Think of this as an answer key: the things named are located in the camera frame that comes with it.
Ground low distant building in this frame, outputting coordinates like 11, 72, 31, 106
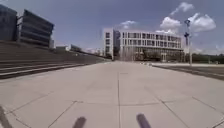
54, 44, 83, 53

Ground robot's own part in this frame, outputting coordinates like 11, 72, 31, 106
135, 113, 152, 128
72, 116, 87, 128

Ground pole with signs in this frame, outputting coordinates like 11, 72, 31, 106
183, 19, 194, 68

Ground row of dark trees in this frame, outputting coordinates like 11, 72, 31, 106
183, 52, 224, 65

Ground dark glass building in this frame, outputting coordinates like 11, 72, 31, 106
0, 3, 55, 50

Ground pale concrete slab plaza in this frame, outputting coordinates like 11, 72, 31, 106
0, 60, 224, 128

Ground white grid-front building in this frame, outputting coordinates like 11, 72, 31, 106
101, 27, 185, 63

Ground wide grey concrete steps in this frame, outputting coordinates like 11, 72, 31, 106
0, 40, 111, 80

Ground dark asphalt road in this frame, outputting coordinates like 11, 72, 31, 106
151, 64, 224, 81

